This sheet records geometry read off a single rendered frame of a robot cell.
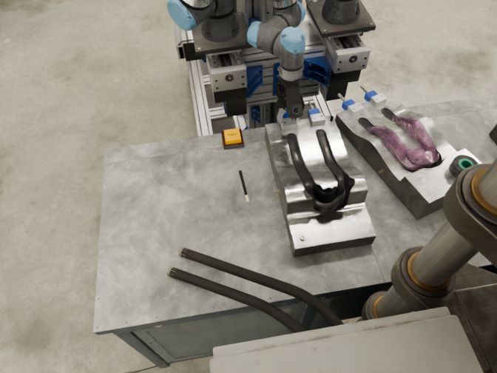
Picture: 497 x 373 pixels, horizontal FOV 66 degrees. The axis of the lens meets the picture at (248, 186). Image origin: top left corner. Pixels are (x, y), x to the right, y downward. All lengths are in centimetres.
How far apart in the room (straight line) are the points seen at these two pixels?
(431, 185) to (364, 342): 93
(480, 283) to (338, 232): 55
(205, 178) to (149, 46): 218
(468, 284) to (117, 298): 94
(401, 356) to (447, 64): 306
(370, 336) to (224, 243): 84
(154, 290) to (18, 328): 120
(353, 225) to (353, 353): 81
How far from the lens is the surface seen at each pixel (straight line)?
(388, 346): 50
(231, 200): 135
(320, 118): 144
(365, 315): 97
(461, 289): 77
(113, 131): 282
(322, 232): 123
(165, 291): 124
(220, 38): 157
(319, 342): 48
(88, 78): 331
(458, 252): 63
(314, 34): 178
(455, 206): 54
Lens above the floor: 194
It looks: 56 degrees down
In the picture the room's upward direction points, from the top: 3 degrees counter-clockwise
